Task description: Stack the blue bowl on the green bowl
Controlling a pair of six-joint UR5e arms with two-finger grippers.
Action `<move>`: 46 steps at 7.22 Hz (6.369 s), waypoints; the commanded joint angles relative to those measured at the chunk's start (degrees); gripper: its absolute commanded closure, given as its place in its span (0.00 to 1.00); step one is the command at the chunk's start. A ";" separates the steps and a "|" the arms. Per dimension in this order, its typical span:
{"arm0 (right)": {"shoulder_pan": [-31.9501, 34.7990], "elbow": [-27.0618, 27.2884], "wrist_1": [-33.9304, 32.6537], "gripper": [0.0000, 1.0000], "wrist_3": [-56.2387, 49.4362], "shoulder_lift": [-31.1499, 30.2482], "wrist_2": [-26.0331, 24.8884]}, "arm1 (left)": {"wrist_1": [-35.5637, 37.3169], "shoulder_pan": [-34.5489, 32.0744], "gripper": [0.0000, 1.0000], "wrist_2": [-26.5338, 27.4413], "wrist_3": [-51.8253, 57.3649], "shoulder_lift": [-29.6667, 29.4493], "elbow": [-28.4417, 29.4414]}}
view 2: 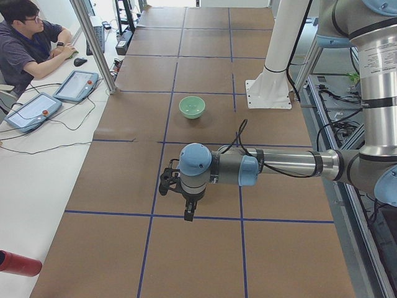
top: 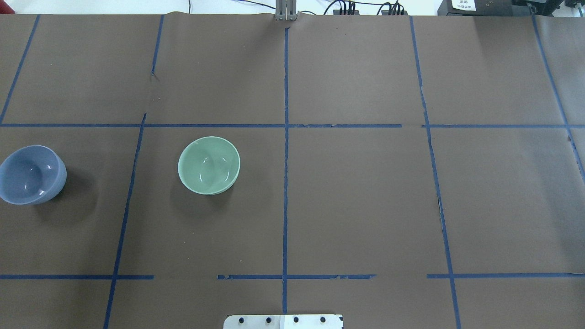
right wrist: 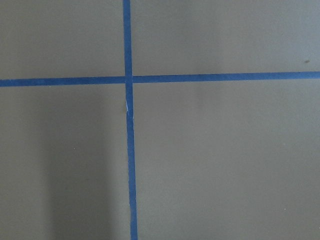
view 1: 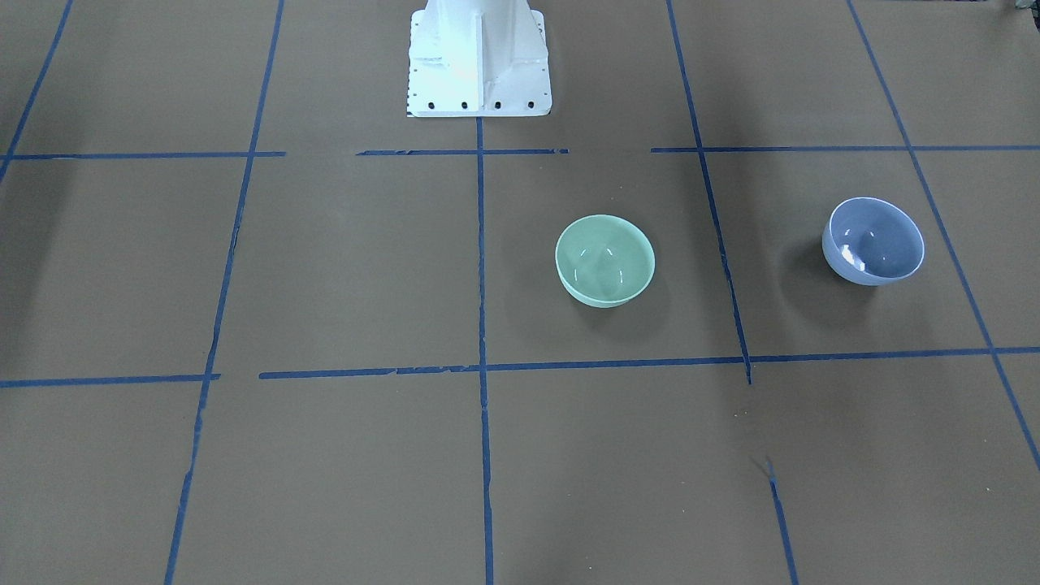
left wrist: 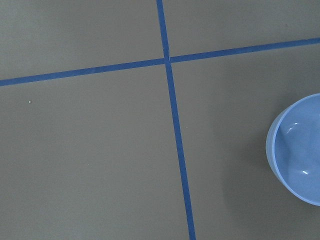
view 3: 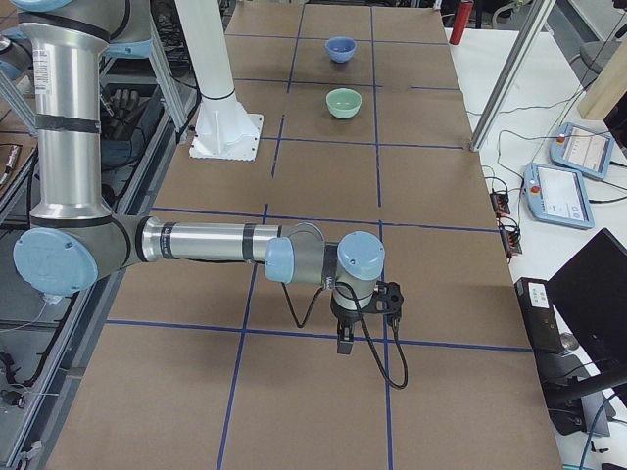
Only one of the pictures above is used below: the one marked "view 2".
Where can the blue teach pendant far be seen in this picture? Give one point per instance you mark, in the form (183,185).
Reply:
(77,86)

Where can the aluminium frame post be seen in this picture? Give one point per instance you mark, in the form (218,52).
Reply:
(86,25)

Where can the seated man in grey shirt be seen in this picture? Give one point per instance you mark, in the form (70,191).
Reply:
(31,48)

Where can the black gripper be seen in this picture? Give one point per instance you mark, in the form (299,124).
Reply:
(191,197)

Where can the red cylinder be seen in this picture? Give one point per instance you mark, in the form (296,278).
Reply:
(19,265)

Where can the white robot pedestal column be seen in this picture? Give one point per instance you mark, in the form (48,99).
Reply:
(270,89)

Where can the black power box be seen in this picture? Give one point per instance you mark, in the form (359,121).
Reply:
(124,42)

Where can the green ceramic bowl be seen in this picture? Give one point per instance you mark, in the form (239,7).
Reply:
(192,107)

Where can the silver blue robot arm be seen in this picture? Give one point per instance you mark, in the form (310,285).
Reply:
(371,27)

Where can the blue teach pendant near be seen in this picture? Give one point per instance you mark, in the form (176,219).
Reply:
(33,113)

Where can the blue teach pendant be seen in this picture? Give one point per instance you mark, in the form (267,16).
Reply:
(33,113)
(77,86)

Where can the black computer mouse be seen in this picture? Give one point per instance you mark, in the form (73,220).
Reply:
(79,61)

